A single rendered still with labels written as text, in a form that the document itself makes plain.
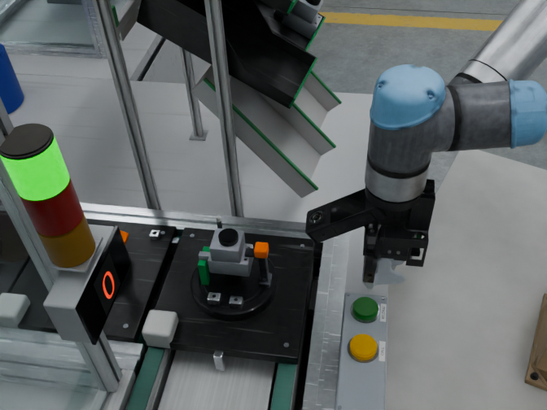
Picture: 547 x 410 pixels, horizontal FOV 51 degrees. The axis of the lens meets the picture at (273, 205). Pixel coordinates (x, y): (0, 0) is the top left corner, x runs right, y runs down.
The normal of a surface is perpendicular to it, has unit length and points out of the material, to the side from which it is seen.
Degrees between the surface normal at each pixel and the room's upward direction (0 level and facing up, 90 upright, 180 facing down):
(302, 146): 45
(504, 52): 37
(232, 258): 90
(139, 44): 0
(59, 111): 0
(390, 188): 91
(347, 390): 0
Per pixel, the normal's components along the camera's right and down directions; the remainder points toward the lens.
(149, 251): -0.04, -0.71
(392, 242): -0.15, 0.70
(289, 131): 0.64, -0.36
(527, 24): -0.29, -0.18
